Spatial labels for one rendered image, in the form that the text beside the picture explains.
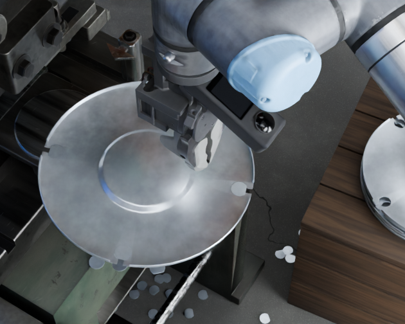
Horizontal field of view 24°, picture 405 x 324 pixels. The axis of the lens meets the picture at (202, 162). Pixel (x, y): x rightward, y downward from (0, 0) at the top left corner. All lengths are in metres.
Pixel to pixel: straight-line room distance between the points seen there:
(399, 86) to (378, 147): 0.89
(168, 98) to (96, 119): 0.28
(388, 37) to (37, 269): 0.67
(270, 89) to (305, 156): 1.40
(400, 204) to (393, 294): 0.19
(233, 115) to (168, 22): 0.15
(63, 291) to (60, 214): 0.15
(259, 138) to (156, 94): 0.13
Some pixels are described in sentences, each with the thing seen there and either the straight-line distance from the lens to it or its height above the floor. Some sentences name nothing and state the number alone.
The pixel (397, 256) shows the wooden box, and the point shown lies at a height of 0.35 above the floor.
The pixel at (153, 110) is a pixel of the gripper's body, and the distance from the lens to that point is 1.06.
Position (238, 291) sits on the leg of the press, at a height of 0.03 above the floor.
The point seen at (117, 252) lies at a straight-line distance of 1.20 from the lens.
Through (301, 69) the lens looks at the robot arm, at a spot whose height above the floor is 1.19.
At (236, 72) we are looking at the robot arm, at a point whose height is 1.18.
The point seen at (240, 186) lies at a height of 0.78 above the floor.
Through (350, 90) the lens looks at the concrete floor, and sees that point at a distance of 2.35.
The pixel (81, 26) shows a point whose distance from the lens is 1.49.
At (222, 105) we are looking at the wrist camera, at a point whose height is 1.04.
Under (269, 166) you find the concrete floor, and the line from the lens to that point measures 2.20.
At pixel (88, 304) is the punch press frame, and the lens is 1.43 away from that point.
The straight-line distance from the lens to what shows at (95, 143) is 1.29.
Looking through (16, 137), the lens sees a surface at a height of 0.78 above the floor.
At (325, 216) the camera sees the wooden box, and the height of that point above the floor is 0.35.
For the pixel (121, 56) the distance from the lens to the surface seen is 1.38.
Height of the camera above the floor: 1.85
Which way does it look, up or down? 57 degrees down
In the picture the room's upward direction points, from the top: straight up
